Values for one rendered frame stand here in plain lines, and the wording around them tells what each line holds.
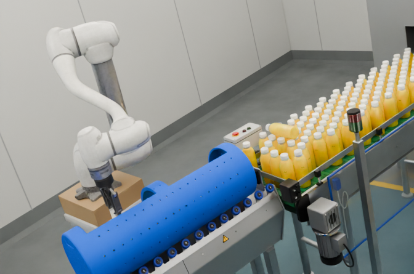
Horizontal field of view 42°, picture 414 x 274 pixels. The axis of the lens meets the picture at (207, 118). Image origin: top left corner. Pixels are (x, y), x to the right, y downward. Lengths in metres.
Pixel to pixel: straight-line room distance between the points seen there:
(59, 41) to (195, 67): 3.84
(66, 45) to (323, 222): 1.43
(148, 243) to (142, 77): 3.57
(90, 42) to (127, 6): 3.13
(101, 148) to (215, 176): 0.56
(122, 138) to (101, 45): 0.51
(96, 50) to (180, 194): 0.74
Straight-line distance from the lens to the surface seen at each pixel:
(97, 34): 2.47
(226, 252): 2.57
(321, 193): 2.77
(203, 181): 2.40
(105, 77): 2.55
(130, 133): 2.16
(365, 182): 2.77
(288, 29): 7.50
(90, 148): 2.15
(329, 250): 2.77
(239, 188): 2.49
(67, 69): 2.40
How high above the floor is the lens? 2.32
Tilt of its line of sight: 22 degrees down
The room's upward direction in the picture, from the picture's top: 15 degrees counter-clockwise
